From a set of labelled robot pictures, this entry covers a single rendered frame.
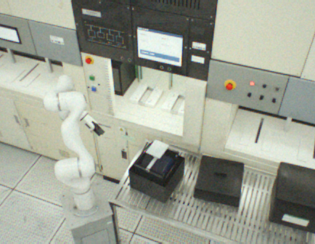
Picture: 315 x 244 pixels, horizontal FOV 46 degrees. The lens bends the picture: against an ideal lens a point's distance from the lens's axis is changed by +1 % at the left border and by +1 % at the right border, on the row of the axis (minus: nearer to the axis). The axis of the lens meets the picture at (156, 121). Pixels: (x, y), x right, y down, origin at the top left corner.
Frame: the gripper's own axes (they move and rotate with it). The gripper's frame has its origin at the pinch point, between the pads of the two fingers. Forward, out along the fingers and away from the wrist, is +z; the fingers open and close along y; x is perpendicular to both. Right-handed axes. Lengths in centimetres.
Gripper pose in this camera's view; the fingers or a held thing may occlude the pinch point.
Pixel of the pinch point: (100, 132)
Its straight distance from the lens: 254.0
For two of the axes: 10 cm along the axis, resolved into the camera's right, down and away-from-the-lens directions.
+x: 5.9, -7.0, 4.1
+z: 6.9, 7.0, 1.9
